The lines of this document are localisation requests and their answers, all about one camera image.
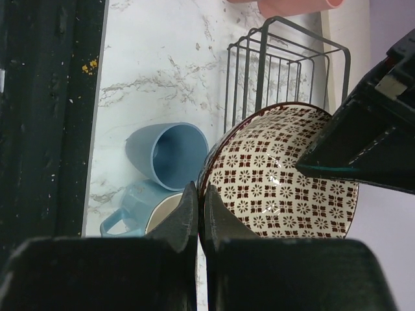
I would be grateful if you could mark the small blue cup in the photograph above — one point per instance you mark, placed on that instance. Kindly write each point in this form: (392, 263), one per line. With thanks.
(170, 154)

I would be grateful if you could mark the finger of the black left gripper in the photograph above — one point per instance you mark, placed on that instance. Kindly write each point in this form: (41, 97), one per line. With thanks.
(370, 137)

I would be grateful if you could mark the brown patterned ceramic bowl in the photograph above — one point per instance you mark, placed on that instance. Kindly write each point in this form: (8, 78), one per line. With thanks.
(253, 169)

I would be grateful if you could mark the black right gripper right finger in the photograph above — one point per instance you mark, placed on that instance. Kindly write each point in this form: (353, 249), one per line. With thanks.
(247, 272)

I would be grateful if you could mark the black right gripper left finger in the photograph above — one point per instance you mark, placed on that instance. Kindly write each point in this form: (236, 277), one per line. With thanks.
(153, 272)

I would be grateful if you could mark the tall pink plastic cup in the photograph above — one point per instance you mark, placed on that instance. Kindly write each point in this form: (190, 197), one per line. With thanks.
(286, 8)

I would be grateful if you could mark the black wire dish rack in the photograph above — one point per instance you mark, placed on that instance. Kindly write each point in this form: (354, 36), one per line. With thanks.
(283, 61)

